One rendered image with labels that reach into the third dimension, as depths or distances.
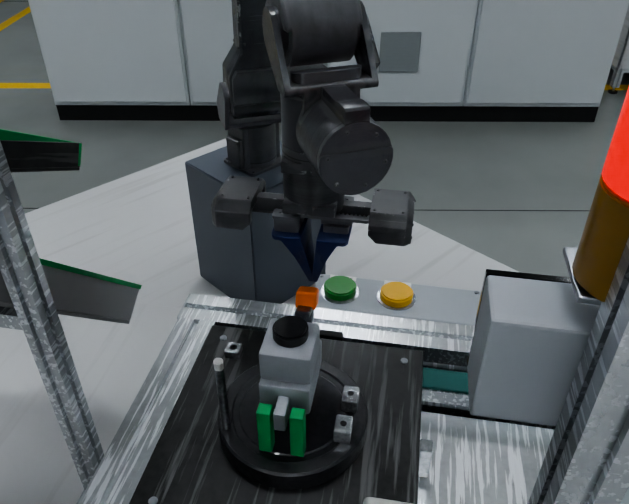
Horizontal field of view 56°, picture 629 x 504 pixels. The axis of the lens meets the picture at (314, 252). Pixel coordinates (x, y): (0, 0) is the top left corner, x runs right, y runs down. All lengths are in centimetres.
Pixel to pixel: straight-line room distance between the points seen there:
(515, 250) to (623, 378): 234
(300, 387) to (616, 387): 28
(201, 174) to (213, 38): 271
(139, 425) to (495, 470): 35
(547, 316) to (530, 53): 339
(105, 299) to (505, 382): 43
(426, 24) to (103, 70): 182
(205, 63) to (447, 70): 136
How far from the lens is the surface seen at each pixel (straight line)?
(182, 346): 70
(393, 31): 347
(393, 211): 54
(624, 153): 27
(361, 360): 65
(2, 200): 47
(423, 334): 71
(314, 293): 57
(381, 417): 60
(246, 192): 57
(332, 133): 42
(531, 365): 32
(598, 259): 29
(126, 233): 108
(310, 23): 47
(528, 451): 67
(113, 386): 81
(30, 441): 79
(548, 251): 266
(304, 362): 49
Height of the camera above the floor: 143
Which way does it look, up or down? 35 degrees down
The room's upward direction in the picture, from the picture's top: straight up
